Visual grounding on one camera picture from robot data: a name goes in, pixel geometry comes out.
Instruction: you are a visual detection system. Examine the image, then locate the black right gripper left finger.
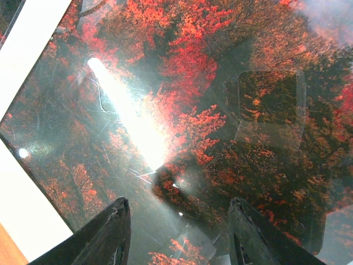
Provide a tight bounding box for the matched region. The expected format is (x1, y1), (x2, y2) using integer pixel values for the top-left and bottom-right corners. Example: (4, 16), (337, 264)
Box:
(30, 197), (131, 265)

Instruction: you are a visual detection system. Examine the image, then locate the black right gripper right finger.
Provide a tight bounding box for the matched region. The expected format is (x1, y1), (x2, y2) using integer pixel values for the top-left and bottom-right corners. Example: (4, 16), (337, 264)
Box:
(228, 197), (323, 264)

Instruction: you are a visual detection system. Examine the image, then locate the white mat board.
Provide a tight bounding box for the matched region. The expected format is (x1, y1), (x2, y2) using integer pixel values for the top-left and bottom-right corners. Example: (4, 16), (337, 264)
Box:
(1, 1), (72, 261)

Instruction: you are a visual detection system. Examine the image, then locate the clear glass pane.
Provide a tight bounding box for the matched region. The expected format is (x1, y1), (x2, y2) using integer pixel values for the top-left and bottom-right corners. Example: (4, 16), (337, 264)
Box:
(1, 1), (352, 264)

